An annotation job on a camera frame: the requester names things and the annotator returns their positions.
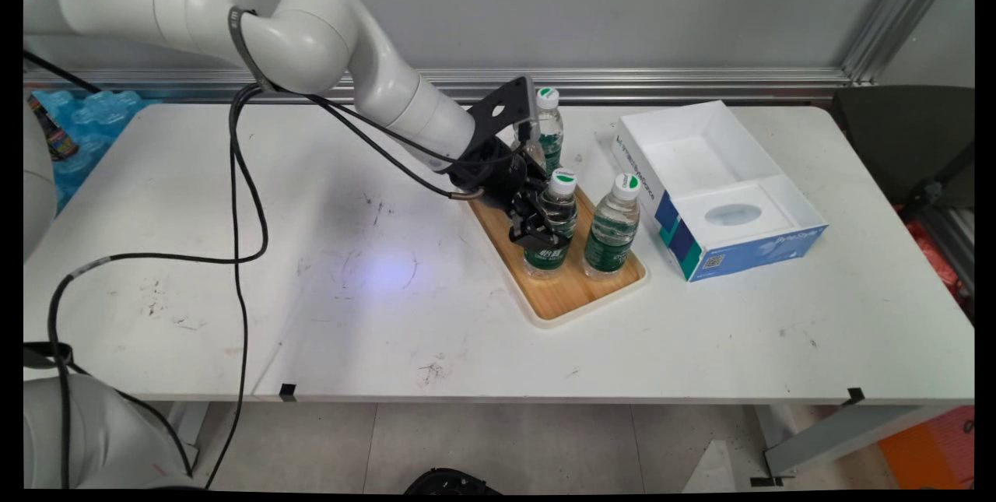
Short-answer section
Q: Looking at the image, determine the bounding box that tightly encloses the orange box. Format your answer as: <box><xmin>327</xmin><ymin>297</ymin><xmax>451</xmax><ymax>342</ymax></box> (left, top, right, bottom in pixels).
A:
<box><xmin>879</xmin><ymin>406</ymin><xmax>975</xmax><ymax>490</ymax></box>

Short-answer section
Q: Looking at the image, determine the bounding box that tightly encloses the white blue ByteDance cardboard box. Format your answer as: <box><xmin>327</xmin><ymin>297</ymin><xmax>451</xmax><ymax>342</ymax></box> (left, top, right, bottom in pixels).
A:
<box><xmin>612</xmin><ymin>100</ymin><xmax>829</xmax><ymax>283</ymax></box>

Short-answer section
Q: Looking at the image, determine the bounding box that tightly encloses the blue shrink-wrapped bottle pack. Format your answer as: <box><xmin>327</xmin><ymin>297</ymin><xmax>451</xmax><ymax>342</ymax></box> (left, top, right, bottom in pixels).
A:
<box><xmin>31</xmin><ymin>90</ymin><xmax>160</xmax><ymax>211</ymax></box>

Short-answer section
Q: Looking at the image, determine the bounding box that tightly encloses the black strap on arm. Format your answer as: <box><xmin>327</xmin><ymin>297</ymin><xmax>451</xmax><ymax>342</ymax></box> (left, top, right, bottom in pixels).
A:
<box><xmin>227</xmin><ymin>7</ymin><xmax>279</xmax><ymax>92</ymax></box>

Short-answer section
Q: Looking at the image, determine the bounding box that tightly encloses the red patterned bag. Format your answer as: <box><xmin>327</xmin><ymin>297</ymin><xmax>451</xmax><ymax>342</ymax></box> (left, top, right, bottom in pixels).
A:
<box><xmin>895</xmin><ymin>206</ymin><xmax>973</xmax><ymax>318</ymax></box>

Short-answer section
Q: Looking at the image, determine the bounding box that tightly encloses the slanted aluminium frame post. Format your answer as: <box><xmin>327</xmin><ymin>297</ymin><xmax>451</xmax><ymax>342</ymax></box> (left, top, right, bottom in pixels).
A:
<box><xmin>840</xmin><ymin>0</ymin><xmax>966</xmax><ymax>87</ymax></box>

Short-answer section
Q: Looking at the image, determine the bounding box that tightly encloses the black hanging cable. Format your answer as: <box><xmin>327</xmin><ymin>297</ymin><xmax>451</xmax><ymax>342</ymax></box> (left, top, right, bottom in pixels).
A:
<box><xmin>204</xmin><ymin>86</ymin><xmax>258</xmax><ymax>489</ymax></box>

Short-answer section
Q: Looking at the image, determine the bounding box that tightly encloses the wooden tray with white rim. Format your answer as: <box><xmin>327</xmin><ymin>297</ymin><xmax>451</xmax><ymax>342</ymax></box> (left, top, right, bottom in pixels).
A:
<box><xmin>467</xmin><ymin>184</ymin><xmax>649</xmax><ymax>329</ymax></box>

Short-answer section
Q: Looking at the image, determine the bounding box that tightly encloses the Cestbon water bottle green label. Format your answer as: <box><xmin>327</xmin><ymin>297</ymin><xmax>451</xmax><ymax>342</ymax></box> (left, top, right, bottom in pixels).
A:
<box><xmin>515</xmin><ymin>86</ymin><xmax>565</xmax><ymax>176</ymax></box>
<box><xmin>584</xmin><ymin>172</ymin><xmax>642</xmax><ymax>279</ymax></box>
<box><xmin>523</xmin><ymin>167</ymin><xmax>579</xmax><ymax>279</ymax></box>

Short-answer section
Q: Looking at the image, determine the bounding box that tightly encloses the black strap on cable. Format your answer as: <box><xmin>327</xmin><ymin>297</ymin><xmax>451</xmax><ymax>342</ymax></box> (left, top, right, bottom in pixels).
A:
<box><xmin>23</xmin><ymin>342</ymin><xmax>75</xmax><ymax>370</ymax></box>

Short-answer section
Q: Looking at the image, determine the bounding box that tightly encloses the white table leg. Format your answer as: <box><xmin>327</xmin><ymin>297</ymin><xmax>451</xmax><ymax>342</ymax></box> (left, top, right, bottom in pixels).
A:
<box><xmin>755</xmin><ymin>404</ymin><xmax>959</xmax><ymax>481</ymax></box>
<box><xmin>165</xmin><ymin>401</ymin><xmax>212</xmax><ymax>473</ymax></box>

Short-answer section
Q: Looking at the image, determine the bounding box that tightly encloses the dark grey chair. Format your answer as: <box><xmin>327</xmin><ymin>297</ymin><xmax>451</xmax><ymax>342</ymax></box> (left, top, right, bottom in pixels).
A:
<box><xmin>831</xmin><ymin>85</ymin><xmax>975</xmax><ymax>211</ymax></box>

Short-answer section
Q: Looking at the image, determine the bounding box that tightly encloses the long black looping cable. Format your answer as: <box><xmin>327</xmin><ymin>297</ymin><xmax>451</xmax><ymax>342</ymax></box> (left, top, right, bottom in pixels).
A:
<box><xmin>47</xmin><ymin>82</ymin><xmax>270</xmax><ymax>491</ymax></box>

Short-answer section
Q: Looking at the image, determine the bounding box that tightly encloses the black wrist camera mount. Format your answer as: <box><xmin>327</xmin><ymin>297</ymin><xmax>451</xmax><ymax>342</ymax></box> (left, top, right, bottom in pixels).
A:
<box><xmin>465</xmin><ymin>75</ymin><xmax>539</xmax><ymax>151</ymax></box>

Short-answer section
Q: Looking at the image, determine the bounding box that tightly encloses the thin black camera cable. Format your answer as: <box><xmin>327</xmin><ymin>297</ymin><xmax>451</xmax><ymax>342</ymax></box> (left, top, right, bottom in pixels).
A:
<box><xmin>268</xmin><ymin>84</ymin><xmax>542</xmax><ymax>172</ymax></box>

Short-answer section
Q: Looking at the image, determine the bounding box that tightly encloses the aluminium profile beside table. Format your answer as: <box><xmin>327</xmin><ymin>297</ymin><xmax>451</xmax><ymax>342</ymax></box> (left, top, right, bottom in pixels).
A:
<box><xmin>918</xmin><ymin>205</ymin><xmax>975</xmax><ymax>297</ymax></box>

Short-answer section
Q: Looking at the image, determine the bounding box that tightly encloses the black cable behind arm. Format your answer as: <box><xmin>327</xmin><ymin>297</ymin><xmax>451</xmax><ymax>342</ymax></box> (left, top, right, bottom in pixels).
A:
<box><xmin>23</xmin><ymin>49</ymin><xmax>103</xmax><ymax>95</ymax></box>

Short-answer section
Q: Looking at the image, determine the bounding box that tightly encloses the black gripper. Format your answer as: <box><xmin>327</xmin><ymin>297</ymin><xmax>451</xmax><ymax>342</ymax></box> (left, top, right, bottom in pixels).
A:
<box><xmin>459</xmin><ymin>136</ymin><xmax>570</xmax><ymax>251</ymax></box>

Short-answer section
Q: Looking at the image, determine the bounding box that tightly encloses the horizontal aluminium frame rail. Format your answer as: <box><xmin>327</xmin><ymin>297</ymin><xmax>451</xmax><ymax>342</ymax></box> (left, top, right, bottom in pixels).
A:
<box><xmin>23</xmin><ymin>66</ymin><xmax>857</xmax><ymax>106</ymax></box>

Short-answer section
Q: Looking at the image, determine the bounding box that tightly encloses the black round object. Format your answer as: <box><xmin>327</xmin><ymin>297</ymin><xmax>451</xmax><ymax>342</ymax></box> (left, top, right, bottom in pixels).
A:
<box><xmin>403</xmin><ymin>468</ymin><xmax>504</xmax><ymax>496</ymax></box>

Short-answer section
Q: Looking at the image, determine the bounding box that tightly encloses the colourful printed can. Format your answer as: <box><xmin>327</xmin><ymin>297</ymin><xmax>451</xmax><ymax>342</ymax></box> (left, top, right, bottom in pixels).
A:
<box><xmin>27</xmin><ymin>93</ymin><xmax>80</xmax><ymax>162</ymax></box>

